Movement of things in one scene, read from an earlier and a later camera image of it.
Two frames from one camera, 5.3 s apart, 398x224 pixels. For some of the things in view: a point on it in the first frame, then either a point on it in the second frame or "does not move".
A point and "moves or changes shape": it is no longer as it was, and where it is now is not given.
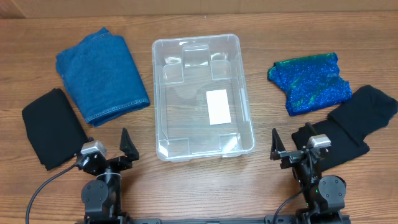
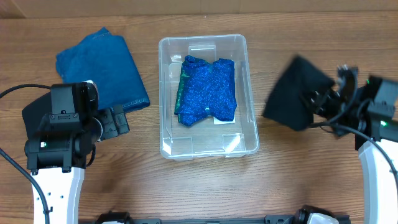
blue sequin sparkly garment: (310, 83) to (206, 89)
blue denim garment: (101, 76) does not move
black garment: (364, 112) moves or changes shape
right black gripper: (278, 150) to (328, 99)
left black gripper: (109, 160) to (115, 121)
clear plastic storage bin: (202, 106) does not move
